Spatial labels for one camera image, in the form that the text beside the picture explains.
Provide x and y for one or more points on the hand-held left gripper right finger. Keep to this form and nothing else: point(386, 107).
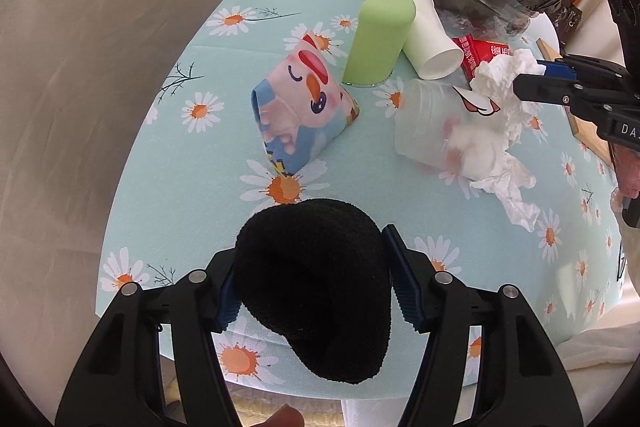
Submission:
point(402, 282)

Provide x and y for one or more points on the person's right hand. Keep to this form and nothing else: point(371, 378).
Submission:
point(630, 172)

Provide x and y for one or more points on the black fuzzy cloth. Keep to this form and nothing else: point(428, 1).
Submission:
point(315, 287)

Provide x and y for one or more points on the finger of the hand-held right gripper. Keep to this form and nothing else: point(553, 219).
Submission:
point(560, 68)
point(550, 89)

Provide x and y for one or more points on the white paper cup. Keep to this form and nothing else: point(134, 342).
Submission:
point(430, 37)

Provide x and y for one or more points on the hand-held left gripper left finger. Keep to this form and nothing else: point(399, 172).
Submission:
point(227, 292)

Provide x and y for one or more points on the person's white robe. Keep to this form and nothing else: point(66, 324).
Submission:
point(605, 342)

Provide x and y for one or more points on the clear plastic cup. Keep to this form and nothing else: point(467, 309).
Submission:
point(425, 127)

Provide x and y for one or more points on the cartoon printed paper cup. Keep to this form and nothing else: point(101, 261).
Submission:
point(300, 107)

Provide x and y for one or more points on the white tissue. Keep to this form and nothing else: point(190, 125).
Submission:
point(510, 187)
point(500, 77)

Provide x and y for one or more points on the beige curtain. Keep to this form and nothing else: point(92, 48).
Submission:
point(75, 107)

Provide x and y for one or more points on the red snack packet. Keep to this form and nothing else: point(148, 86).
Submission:
point(480, 52)

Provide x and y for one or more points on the wooden cutting board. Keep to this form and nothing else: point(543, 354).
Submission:
point(592, 142)

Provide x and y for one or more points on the light green cup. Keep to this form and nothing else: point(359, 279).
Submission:
point(380, 37)

